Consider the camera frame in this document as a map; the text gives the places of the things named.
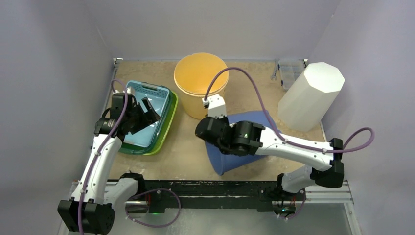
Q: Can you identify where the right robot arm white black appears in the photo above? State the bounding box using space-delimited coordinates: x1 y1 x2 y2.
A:
195 117 344 199

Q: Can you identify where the lime green tray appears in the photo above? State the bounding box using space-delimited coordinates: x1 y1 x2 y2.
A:
144 91 179 156

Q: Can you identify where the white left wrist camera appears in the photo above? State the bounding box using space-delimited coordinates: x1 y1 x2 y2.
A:
202 94 227 119

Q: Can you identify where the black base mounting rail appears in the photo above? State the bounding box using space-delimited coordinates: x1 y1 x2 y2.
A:
130 180 305 213

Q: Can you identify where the light blue perforated basket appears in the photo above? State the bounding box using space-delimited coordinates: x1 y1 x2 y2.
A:
122 80 170 151

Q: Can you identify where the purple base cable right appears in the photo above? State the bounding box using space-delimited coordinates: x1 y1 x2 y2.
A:
276 191 307 221

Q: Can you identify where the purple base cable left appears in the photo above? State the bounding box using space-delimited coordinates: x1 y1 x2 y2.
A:
124 188 182 229

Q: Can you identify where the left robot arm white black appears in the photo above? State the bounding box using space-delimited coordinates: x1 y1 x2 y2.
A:
57 92 161 235

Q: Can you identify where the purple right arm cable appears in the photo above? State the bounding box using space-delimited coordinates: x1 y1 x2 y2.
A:
203 67 375 154

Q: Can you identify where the blue round bucket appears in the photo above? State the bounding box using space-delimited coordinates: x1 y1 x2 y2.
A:
205 110 272 176

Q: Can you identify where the dark green tray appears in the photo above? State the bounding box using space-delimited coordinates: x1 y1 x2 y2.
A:
119 94 172 155

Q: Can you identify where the small metal wrench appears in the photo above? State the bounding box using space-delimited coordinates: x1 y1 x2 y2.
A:
270 62 279 81

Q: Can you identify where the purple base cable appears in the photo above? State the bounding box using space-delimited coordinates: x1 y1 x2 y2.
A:
124 188 182 229
276 191 307 221

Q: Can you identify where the cream printed bucket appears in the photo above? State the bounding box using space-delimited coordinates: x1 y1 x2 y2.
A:
173 52 227 119

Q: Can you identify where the clear plastic small box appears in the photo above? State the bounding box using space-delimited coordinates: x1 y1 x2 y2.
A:
278 59 306 92

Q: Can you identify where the white octagonal large container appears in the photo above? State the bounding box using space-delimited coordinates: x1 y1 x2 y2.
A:
277 62 345 132

